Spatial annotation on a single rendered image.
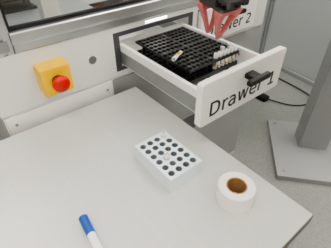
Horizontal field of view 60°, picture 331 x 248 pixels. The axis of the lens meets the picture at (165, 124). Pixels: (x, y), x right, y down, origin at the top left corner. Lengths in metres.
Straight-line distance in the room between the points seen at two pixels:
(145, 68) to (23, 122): 0.34
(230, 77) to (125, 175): 0.30
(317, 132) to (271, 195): 1.24
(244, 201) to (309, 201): 1.15
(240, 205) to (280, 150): 1.30
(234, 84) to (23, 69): 0.48
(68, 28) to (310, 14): 2.06
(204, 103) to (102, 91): 0.36
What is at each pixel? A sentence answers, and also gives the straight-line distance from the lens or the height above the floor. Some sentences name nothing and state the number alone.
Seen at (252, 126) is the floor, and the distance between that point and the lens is 2.01.
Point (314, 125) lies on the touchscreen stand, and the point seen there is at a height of 0.21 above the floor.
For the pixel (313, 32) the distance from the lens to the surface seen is 2.54.
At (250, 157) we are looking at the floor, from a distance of 1.78.
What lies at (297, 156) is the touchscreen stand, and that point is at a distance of 1.83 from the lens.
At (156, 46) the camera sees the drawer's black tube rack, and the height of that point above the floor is 0.90.
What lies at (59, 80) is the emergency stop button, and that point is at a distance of 0.70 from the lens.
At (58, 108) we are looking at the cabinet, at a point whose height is 0.77.
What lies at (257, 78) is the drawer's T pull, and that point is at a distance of 0.65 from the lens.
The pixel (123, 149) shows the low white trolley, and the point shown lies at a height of 0.76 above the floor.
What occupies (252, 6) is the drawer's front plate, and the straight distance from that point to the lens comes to 1.19.
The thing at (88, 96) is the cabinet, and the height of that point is 0.77.
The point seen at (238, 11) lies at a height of 1.03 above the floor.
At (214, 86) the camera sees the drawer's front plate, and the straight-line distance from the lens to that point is 0.60.
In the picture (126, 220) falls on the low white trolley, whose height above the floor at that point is 0.76.
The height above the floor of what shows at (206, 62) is 0.89.
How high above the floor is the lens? 1.22
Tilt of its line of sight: 39 degrees down
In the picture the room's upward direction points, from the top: straight up
